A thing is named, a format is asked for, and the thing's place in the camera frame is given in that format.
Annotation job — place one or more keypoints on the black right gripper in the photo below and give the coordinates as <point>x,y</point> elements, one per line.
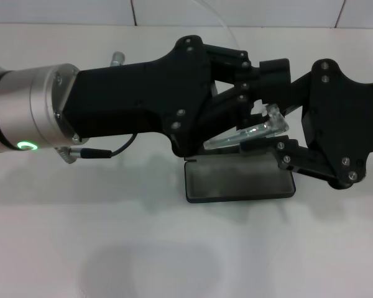
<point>345,118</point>

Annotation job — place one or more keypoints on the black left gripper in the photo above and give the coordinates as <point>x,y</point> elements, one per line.
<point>127,99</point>

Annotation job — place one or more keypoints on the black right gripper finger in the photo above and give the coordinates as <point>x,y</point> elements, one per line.
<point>227,105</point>

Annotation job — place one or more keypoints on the black glasses case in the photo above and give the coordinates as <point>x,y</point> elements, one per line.
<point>236,183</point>

